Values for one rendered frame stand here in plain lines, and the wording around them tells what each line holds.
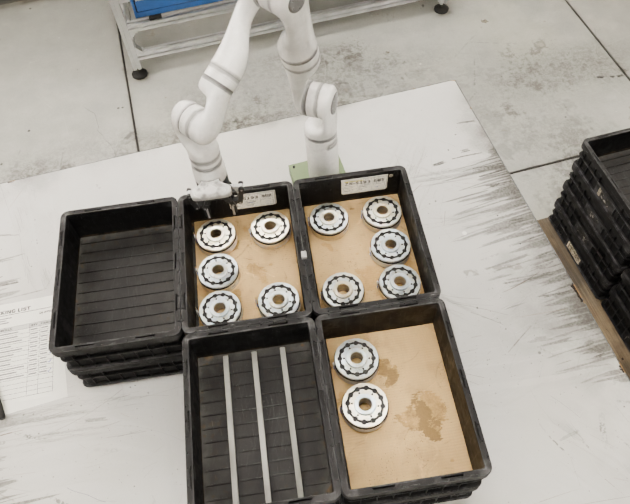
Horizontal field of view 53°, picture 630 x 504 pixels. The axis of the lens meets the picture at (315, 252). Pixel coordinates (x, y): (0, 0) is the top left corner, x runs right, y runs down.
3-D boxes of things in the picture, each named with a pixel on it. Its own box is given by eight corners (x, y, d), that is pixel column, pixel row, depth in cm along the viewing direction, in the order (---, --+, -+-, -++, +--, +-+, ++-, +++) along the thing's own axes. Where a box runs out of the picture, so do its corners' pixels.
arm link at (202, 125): (195, 144, 125) (231, 83, 124) (165, 124, 128) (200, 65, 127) (213, 153, 132) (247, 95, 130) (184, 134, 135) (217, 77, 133)
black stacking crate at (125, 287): (78, 238, 171) (62, 213, 162) (186, 223, 173) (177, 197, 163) (68, 373, 150) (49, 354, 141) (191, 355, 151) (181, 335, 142)
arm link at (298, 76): (284, 28, 147) (322, 34, 145) (304, 90, 172) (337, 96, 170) (272, 62, 145) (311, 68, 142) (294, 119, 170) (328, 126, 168)
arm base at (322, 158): (303, 168, 190) (298, 127, 176) (330, 157, 192) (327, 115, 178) (317, 188, 185) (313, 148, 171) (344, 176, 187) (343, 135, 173)
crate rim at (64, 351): (64, 217, 163) (60, 211, 161) (179, 201, 165) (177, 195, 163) (51, 358, 142) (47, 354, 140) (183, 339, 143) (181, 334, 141)
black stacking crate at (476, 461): (316, 338, 153) (314, 317, 143) (436, 320, 154) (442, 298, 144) (343, 509, 131) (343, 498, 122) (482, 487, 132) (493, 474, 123)
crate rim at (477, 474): (314, 320, 145) (313, 315, 143) (441, 301, 146) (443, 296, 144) (342, 501, 123) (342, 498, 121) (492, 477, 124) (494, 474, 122)
